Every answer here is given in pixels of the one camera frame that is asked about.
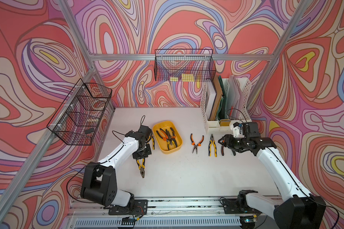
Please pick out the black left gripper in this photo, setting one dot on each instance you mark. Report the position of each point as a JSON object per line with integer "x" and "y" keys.
{"x": 148, "y": 151}

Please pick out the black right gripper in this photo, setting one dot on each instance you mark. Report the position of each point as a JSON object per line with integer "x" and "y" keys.
{"x": 228, "y": 142}

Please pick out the red black pliers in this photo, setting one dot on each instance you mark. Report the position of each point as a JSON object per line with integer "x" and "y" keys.
{"x": 223, "y": 152}

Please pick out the yellow black combination pliers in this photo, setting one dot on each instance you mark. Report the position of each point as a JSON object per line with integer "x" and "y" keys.
{"x": 212, "y": 148}

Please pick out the orange black pliers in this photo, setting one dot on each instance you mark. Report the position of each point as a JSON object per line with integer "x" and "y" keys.
{"x": 164, "y": 140}

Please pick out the orange long nose pliers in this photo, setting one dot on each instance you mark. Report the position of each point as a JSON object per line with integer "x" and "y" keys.
{"x": 196, "y": 144}

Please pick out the yellow long nose pliers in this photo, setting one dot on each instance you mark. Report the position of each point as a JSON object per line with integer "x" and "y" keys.
{"x": 153, "y": 142}

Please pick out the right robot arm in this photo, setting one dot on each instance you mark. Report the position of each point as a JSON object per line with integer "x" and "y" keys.
{"x": 299, "y": 208}

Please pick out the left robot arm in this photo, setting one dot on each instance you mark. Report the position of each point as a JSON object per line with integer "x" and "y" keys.
{"x": 99, "y": 183}

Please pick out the yellow plastic storage box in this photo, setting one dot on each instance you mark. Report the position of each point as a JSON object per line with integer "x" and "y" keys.
{"x": 166, "y": 125}

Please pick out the pink folder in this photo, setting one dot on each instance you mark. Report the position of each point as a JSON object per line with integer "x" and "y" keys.
{"x": 238, "y": 100}

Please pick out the white desk organizer file rack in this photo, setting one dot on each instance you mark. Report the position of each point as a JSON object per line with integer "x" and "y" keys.
{"x": 208, "y": 97}

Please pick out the yellow sticky notes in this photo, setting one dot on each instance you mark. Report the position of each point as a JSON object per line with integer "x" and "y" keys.
{"x": 185, "y": 77}

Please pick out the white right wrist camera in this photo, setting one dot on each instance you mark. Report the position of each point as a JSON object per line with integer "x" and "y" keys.
{"x": 237, "y": 130}

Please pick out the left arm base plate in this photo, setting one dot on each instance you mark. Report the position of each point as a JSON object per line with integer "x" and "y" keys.
{"x": 137, "y": 207}

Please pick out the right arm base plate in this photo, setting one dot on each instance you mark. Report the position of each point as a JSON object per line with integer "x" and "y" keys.
{"x": 231, "y": 206}

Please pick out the black wire basket left wall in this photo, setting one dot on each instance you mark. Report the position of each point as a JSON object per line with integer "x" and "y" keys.
{"x": 79, "y": 116}

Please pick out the black wire basket wall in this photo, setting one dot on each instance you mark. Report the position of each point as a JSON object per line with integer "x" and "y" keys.
{"x": 174, "y": 62}
{"x": 79, "y": 116}

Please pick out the black wire basket back wall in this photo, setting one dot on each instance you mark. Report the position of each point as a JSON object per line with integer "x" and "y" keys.
{"x": 174, "y": 62}

